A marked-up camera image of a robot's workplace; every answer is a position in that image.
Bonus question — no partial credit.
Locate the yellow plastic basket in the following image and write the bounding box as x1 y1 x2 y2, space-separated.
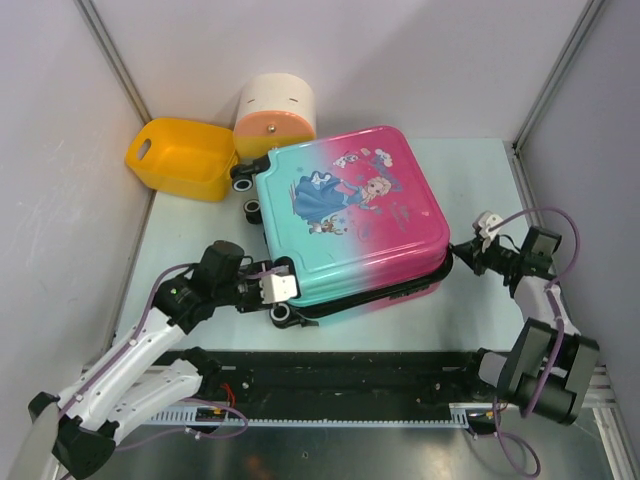
125 117 238 202

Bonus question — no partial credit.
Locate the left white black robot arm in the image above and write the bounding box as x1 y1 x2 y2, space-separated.
28 240 278 479

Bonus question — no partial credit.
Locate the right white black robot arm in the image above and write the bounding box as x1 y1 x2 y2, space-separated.
451 227 599 425

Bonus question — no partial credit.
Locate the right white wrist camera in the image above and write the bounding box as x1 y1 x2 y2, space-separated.
472 211 504 251

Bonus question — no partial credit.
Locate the grey slotted cable duct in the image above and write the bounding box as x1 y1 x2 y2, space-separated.
143 403 469 429

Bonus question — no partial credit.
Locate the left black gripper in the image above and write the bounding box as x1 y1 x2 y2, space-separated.
215 260 278 312

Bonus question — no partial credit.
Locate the pink and teal children's suitcase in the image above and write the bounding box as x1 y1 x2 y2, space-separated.
230 126 453 328

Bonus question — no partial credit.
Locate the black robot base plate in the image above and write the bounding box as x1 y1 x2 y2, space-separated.
149 349 506 412

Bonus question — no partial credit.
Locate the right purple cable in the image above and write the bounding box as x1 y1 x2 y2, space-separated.
469 205 582 475

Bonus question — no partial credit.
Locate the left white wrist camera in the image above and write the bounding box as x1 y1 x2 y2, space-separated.
259 274 299 304

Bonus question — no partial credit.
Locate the purple cable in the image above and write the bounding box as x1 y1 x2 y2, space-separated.
469 205 582 475
57 262 289 454

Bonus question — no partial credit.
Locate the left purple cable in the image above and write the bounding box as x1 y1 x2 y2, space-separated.
57 262 289 454

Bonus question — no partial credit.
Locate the round pastel drawer cabinet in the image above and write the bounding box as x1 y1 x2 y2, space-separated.
233 73 317 160

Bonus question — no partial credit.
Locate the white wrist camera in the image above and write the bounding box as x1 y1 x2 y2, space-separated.
472 211 504 251
259 274 299 304

